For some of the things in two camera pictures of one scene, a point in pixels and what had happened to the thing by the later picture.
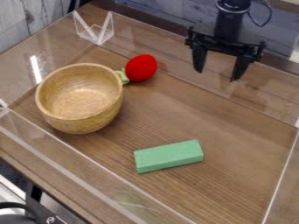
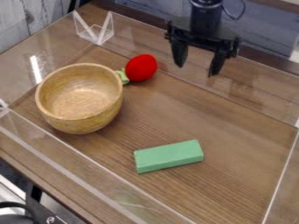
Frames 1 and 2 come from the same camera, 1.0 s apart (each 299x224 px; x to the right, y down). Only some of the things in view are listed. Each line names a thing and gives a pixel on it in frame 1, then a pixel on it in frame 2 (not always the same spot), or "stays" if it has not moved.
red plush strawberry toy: x=140 y=67 stays
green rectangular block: x=168 y=155 stays
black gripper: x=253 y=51 -> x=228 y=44
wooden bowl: x=78 y=97 stays
